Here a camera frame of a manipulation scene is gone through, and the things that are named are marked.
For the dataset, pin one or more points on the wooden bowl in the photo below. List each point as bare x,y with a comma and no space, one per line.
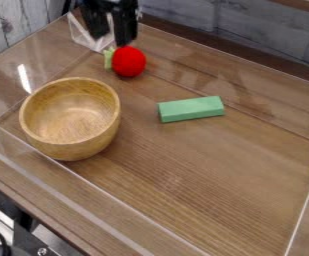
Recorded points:
70,118

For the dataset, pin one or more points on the clear acrylic tray enclosure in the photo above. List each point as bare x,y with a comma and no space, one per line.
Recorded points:
206,187

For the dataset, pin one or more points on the green rectangular block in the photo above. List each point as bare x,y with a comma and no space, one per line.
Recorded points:
193,108

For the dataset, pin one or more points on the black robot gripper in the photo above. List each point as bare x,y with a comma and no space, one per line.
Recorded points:
123,16

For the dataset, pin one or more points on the red felt strawberry fruit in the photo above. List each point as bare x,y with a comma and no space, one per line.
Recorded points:
125,60

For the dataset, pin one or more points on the black metal table bracket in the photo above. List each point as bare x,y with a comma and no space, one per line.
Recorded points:
27,245

